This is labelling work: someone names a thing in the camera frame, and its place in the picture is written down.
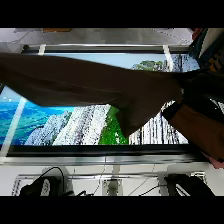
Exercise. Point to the dark brown garment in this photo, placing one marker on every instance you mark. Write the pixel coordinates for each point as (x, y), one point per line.
(83, 80)

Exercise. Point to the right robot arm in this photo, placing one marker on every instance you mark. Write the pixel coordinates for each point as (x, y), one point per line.
(190, 186)

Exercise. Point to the light brown garment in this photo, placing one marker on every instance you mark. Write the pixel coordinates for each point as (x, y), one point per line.
(200, 130)

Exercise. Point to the pink garment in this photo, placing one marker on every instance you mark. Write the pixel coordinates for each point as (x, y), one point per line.
(217, 163)

